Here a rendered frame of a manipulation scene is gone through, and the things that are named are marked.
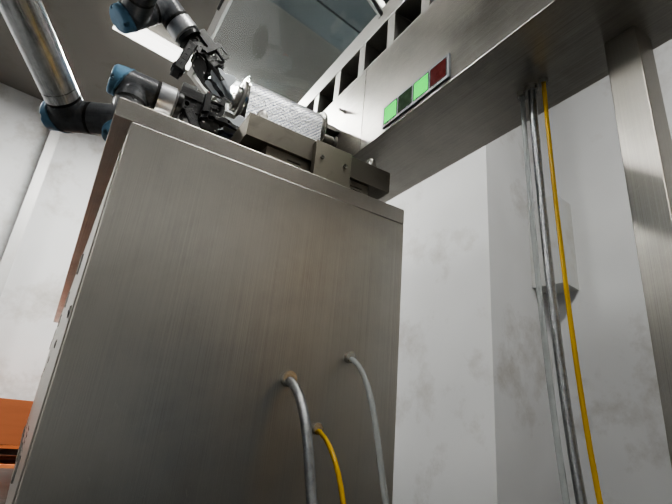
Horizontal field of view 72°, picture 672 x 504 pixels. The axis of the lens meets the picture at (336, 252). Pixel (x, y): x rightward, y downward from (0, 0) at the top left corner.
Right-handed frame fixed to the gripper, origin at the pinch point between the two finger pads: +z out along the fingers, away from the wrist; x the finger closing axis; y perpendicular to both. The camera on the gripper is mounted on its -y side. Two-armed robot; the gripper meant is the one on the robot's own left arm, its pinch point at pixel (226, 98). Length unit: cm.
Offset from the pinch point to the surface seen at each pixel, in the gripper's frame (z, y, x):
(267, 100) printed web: 7.2, 7.2, -5.7
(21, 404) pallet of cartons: 34, -84, 265
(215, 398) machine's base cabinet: 54, -62, -32
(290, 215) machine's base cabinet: 37, -28, -31
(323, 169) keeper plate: 33.1, -9.6, -27.5
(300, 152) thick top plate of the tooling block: 26.7, -10.5, -25.4
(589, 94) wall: 85, 216, 4
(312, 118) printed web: 18.0, 17.3, -5.7
